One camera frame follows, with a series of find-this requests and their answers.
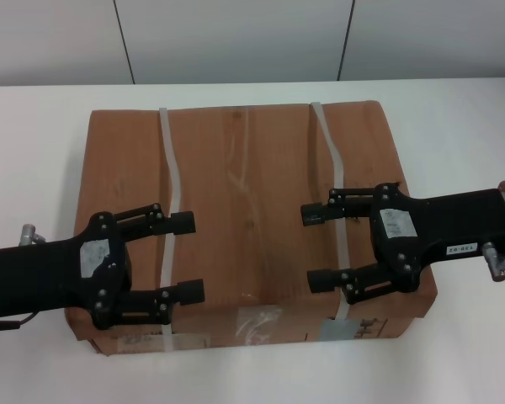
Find white plastic packing strap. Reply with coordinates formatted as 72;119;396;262
157;107;185;353
310;100;354;322

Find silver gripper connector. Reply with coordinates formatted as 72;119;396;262
482;241;505;284
19;224;48;247

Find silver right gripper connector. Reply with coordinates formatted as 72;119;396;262
482;241;505;284

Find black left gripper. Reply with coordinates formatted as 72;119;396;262
0;211;133;331

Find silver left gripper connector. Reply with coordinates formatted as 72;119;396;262
19;224;48;247

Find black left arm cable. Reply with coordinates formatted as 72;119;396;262
0;310;37;334

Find brown cardboard box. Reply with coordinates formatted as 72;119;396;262
65;98;439;357

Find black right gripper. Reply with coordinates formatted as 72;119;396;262
300;183;505;295

